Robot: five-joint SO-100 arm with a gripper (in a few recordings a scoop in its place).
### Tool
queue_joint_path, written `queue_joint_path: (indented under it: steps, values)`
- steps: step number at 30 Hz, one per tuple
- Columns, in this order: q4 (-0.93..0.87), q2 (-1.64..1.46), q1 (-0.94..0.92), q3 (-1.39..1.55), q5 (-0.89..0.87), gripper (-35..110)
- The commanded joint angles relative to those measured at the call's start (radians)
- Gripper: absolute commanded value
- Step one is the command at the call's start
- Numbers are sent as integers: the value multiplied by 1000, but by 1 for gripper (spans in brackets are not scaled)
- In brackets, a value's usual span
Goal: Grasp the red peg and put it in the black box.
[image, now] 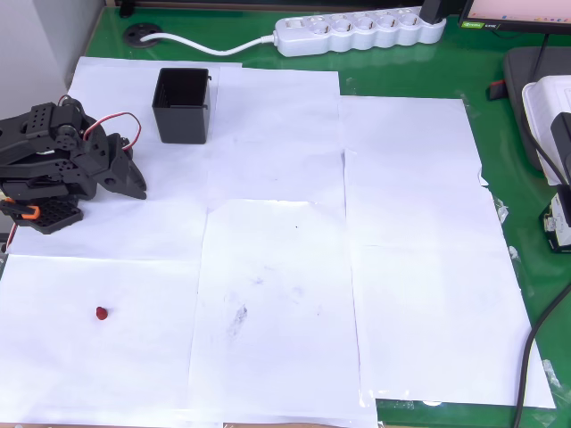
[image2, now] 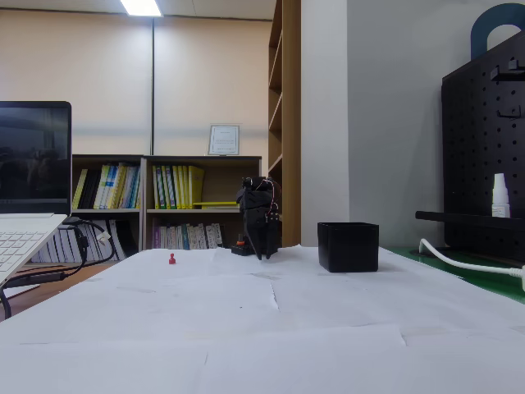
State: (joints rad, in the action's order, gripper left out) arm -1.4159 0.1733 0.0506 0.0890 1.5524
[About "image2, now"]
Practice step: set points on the black square container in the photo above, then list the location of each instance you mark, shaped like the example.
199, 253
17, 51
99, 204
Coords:
348, 250

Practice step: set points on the dark blue arch shape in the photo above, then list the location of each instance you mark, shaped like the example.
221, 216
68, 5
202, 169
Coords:
479, 33

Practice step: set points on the orange black table clamp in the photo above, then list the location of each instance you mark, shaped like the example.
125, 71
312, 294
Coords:
241, 249

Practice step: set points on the flat lying yellow book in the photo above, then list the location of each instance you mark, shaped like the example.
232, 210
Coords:
217, 204

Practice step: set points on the white laptop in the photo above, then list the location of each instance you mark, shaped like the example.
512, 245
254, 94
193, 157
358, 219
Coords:
33, 164

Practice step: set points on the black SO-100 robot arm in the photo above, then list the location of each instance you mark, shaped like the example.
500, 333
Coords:
254, 193

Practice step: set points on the upright yellow binder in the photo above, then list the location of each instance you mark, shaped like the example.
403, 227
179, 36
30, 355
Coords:
197, 186

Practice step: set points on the small white bottle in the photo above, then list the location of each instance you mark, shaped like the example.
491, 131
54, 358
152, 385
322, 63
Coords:
500, 197

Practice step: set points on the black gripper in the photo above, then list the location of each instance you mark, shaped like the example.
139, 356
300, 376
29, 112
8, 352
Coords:
257, 225

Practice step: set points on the framed white certificate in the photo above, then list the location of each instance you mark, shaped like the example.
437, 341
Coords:
224, 139

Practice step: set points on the small red object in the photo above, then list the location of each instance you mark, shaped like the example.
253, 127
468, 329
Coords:
172, 259

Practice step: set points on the white power strip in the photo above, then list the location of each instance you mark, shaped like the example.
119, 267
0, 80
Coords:
523, 281

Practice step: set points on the tall wooden bookshelf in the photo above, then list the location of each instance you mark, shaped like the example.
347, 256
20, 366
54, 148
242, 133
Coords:
289, 123

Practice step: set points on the black pegboard with shelf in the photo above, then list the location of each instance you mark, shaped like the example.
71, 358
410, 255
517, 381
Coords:
480, 143

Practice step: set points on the rectangular ceiling light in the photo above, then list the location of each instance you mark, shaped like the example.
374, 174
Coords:
140, 7

